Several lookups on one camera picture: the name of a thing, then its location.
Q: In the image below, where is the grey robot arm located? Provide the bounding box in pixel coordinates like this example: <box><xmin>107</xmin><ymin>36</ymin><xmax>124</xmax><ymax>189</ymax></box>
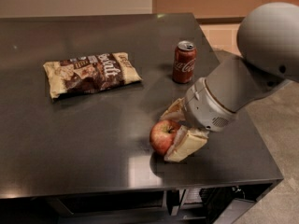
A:
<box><xmin>162</xmin><ymin>2</ymin><xmax>299</xmax><ymax>162</ymax></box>

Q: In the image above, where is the brown and cream snack bag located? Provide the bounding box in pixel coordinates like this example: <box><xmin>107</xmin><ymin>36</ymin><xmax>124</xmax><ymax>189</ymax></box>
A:
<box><xmin>43</xmin><ymin>52</ymin><xmax>142</xmax><ymax>99</ymax></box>

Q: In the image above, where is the dark table frame underside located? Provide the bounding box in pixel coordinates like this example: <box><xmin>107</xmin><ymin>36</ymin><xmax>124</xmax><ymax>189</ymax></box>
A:
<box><xmin>0</xmin><ymin>181</ymin><xmax>278</xmax><ymax>224</ymax></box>

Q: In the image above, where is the red apple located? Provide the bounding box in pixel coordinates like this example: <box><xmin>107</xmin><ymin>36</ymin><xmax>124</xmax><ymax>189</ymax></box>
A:
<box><xmin>149</xmin><ymin>119</ymin><xmax>181</xmax><ymax>156</ymax></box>

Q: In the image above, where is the red cola can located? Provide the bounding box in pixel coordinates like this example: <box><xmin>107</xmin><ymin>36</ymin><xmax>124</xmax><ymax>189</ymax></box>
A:
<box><xmin>172</xmin><ymin>40</ymin><xmax>197</xmax><ymax>84</ymax></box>

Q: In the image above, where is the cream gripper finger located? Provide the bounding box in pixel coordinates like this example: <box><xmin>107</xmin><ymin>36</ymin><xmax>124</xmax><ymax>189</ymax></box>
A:
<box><xmin>160</xmin><ymin>98</ymin><xmax>185</xmax><ymax>122</ymax></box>
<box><xmin>164</xmin><ymin>125</ymin><xmax>209</xmax><ymax>162</ymax></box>

